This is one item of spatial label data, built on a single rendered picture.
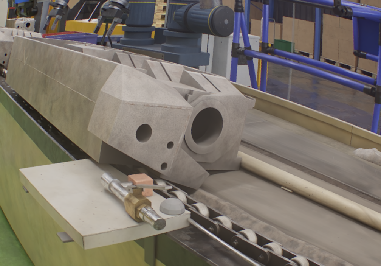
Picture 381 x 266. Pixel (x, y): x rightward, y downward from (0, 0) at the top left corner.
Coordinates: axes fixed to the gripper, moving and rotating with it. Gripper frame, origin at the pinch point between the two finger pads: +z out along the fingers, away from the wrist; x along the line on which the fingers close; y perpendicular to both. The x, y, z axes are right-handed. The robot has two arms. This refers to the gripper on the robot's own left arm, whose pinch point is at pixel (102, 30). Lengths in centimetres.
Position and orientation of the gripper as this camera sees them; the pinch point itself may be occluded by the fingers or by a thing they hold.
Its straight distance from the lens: 250.4
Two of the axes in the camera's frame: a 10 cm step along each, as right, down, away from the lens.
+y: -6.0, -2.8, -7.5
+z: -4.0, 9.2, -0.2
